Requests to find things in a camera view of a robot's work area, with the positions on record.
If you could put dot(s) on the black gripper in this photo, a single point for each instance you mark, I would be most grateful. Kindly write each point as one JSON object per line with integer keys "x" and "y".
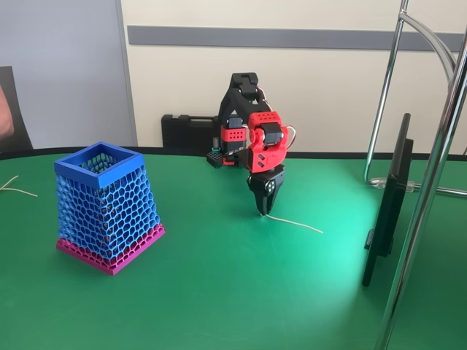
{"x": 265, "y": 184}

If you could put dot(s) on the person's bare forearm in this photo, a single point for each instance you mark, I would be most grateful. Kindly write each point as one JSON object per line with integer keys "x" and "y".
{"x": 5, "y": 113}

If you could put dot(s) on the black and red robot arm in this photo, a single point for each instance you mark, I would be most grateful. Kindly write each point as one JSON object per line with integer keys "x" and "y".
{"x": 266, "y": 156}

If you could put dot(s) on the blue and pink lattice basket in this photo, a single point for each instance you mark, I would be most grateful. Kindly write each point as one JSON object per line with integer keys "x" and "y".
{"x": 109, "y": 204}

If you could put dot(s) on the black plastic carry case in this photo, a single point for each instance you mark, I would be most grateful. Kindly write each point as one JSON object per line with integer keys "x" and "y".
{"x": 182, "y": 131}

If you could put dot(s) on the green table cloth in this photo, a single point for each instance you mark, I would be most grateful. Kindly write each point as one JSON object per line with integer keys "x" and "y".
{"x": 219, "y": 291}

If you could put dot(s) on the black monitor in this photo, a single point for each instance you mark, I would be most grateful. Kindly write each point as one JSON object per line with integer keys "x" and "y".
{"x": 390, "y": 211}

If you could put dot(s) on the chrome tube stand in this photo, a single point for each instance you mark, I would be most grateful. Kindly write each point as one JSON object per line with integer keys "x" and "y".
{"x": 419, "y": 226}

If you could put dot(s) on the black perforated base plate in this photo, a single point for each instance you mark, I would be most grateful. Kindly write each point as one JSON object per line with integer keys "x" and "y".
{"x": 215, "y": 159}

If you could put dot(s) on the grey wall rail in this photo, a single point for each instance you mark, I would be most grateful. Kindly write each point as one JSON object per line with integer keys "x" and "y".
{"x": 328, "y": 38}

